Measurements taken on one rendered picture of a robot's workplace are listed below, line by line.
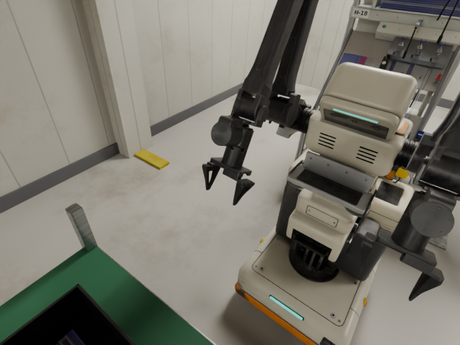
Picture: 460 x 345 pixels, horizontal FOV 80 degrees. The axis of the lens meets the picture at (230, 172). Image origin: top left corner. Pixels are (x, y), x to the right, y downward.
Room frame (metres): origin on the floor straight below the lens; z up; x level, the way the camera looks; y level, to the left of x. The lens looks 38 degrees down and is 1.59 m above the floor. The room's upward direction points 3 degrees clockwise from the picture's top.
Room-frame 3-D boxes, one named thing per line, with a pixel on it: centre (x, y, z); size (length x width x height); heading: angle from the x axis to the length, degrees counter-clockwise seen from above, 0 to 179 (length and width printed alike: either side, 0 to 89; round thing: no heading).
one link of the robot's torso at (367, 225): (0.77, -0.46, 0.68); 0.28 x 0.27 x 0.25; 55
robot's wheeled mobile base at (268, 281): (0.94, -0.50, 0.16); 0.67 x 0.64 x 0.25; 145
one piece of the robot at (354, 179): (0.70, -0.34, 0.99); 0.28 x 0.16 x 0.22; 55
